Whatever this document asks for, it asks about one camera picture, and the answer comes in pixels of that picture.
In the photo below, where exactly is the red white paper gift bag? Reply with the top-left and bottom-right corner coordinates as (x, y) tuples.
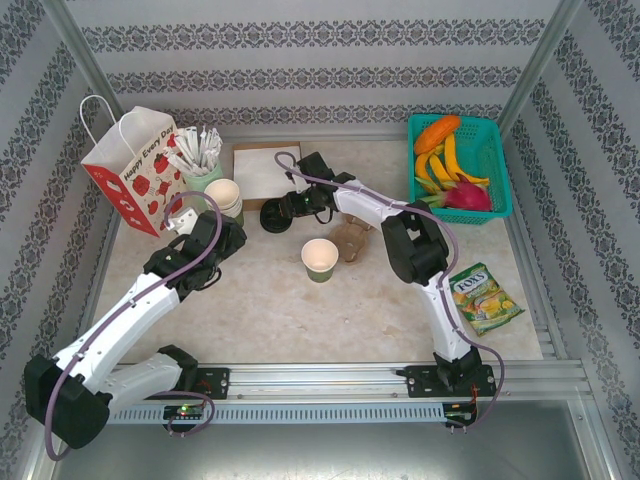
(79, 94), (191, 239)

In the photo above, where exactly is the mint green straw holder cup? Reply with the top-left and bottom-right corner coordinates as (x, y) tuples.
(182, 159), (225, 211)

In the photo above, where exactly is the white board on wood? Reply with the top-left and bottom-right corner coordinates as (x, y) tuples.
(232, 141), (305, 214)

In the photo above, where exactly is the white napkin stack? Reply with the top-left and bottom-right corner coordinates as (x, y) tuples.
(233, 147), (305, 200)

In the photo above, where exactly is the orange toy fruit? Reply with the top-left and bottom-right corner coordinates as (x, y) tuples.
(413, 114), (462, 155)

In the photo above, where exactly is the yellow banana bunch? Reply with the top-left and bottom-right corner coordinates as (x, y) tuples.
(414, 133), (492, 194)

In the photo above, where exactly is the pink dragon fruit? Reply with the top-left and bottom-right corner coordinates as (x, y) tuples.
(419, 180), (494, 212)

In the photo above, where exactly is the teal plastic basket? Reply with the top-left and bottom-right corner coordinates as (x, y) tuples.
(407, 113), (513, 226)

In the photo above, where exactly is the green yellow candy bag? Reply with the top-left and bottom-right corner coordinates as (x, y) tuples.
(448, 262), (526, 337)

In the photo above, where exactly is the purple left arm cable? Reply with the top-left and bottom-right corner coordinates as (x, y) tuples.
(44, 191), (224, 461)

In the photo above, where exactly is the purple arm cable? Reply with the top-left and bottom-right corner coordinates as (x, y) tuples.
(44, 191), (224, 461)
(273, 151), (505, 431)

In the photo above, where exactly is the aluminium back rail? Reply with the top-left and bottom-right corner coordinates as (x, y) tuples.
(167, 122), (412, 146)

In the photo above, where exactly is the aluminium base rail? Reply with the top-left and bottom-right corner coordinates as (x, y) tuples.
(109, 363), (586, 401)

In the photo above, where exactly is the slotted grey cable duct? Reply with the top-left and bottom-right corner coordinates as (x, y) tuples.
(107, 403), (446, 425)

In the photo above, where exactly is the aluminium frame post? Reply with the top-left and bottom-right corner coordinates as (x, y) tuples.
(39, 0), (141, 154)
(497, 0), (585, 139)

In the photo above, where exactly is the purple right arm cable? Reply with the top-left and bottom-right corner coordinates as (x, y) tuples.
(273, 151), (505, 431)

